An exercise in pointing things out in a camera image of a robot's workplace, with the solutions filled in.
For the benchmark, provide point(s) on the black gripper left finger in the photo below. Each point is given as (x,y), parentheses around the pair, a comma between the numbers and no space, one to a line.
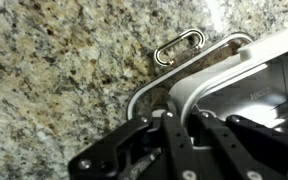
(124,153)

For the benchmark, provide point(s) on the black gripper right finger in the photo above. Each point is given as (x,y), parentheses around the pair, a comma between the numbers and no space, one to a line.
(250,150)

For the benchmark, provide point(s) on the white and silver container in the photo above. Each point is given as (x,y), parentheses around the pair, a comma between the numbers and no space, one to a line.
(267,45)

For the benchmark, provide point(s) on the silver oval clip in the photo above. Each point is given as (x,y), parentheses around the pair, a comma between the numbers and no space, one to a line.
(156,56)

